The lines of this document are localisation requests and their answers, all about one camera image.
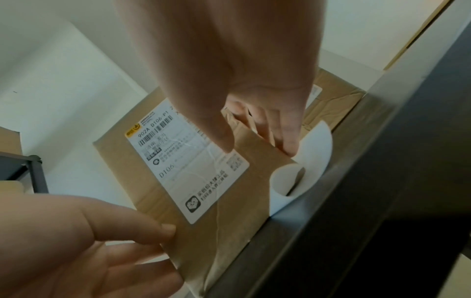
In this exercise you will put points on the person's right hand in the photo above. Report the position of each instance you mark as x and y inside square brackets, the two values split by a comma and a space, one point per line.
[228, 43]

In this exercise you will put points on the person's left hand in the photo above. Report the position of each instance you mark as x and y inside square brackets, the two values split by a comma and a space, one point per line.
[55, 247]

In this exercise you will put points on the large plain cardboard box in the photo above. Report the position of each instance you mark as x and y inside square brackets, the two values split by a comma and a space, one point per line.
[11, 186]
[11, 141]

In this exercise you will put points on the white sticker backing paper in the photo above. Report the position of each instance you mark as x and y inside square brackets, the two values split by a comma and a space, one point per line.
[312, 145]

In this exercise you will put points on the cardboard parcel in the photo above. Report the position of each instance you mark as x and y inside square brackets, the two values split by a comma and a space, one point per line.
[239, 232]

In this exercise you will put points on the black metal shelf rack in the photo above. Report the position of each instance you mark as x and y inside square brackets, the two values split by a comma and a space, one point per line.
[35, 174]

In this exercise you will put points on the wood-top desk black legs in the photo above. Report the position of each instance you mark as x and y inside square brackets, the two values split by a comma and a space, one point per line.
[438, 8]

